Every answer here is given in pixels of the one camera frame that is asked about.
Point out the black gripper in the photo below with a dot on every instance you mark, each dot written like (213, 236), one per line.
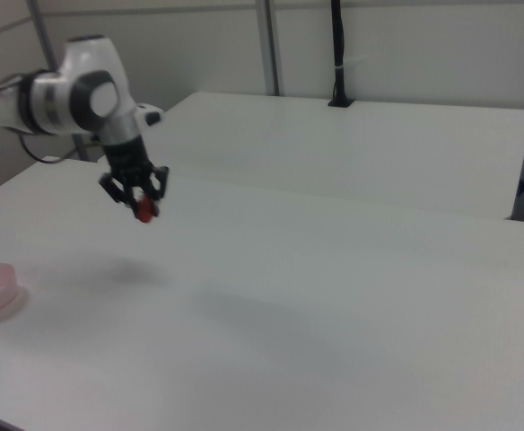
(127, 157)

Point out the red strawberry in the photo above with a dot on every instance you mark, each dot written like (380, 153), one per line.
(145, 214)

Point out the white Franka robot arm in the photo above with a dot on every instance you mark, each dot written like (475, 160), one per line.
(96, 99)

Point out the adjacent white table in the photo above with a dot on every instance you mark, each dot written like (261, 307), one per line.
(356, 152)

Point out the black pole with clamp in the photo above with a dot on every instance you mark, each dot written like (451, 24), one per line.
(339, 54)

